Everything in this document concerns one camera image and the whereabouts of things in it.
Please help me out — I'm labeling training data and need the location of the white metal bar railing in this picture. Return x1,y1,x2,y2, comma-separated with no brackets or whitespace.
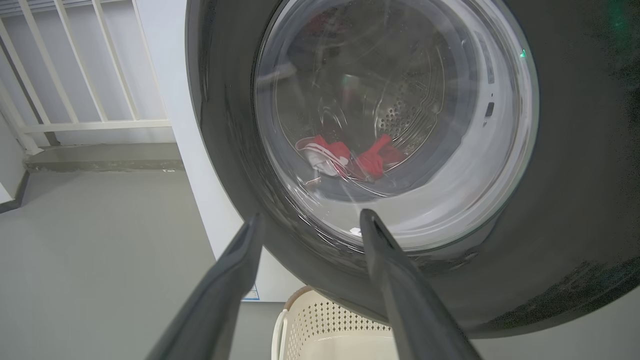
0,0,173,156

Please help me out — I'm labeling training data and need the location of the black round glass washer door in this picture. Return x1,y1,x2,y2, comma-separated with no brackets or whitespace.
185,0,640,340

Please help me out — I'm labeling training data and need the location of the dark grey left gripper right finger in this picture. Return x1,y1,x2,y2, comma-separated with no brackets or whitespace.
360,209,482,360

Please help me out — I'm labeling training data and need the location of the white front-load washing machine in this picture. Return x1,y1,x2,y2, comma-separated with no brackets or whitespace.
135,0,536,302

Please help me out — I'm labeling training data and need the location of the cream perforated laundry basket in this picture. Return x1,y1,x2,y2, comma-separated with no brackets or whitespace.
271,286,401,360

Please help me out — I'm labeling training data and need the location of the red white striped garment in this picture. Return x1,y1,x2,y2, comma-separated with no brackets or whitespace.
295,132,406,182

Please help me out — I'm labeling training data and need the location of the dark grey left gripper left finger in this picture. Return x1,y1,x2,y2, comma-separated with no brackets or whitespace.
145,212,264,360

